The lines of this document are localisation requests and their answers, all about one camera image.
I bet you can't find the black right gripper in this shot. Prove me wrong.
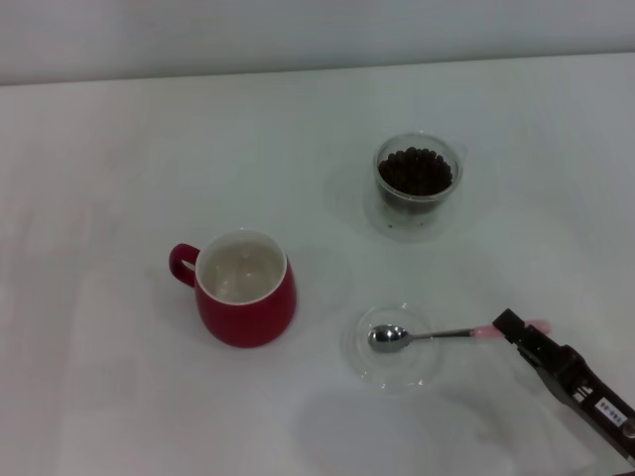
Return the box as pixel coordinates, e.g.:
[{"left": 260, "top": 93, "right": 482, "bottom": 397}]
[{"left": 492, "top": 307, "right": 635, "bottom": 467}]

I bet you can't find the pink handled metal spoon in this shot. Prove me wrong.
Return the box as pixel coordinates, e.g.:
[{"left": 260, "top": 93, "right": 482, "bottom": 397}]
[{"left": 366, "top": 318, "right": 553, "bottom": 354}]

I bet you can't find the red ceramic mug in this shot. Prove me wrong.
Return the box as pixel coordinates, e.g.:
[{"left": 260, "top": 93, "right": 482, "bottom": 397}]
[{"left": 168, "top": 227, "right": 300, "bottom": 349}]

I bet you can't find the coffee bean pile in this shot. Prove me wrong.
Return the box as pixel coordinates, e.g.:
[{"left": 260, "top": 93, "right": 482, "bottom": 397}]
[{"left": 377, "top": 147, "right": 453, "bottom": 198}]

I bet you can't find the clear glass cup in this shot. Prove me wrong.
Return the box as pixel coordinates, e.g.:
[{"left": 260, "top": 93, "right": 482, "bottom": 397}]
[{"left": 372, "top": 131, "right": 469, "bottom": 217}]

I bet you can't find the clear shallow glass dish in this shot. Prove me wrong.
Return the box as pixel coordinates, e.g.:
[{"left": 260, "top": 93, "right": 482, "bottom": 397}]
[{"left": 346, "top": 301, "right": 445, "bottom": 396}]

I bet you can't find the clear glass saucer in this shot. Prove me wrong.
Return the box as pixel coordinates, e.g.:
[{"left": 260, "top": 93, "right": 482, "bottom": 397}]
[{"left": 363, "top": 182, "right": 462, "bottom": 244}]

